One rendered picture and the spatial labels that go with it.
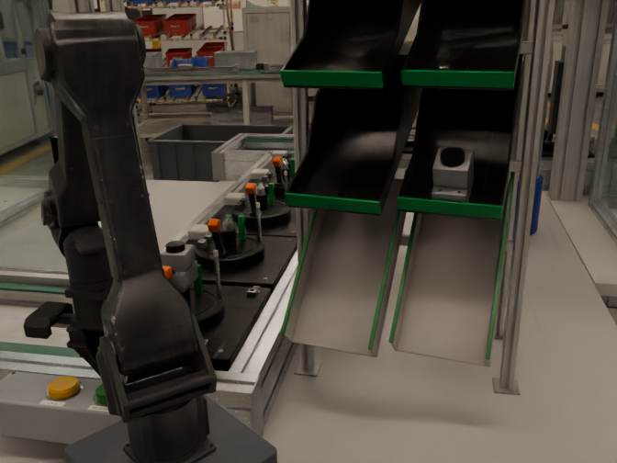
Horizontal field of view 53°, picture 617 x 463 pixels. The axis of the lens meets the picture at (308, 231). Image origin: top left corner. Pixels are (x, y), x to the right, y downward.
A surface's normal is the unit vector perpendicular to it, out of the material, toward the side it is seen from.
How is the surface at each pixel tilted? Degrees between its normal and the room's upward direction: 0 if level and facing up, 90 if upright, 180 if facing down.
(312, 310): 45
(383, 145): 25
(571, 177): 90
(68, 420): 90
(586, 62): 90
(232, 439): 0
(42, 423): 90
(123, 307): 63
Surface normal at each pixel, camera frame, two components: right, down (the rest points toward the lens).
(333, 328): -0.27, -0.43
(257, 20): -0.04, 0.35
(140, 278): 0.44, -0.16
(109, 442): -0.02, -0.94
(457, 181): -0.32, 0.70
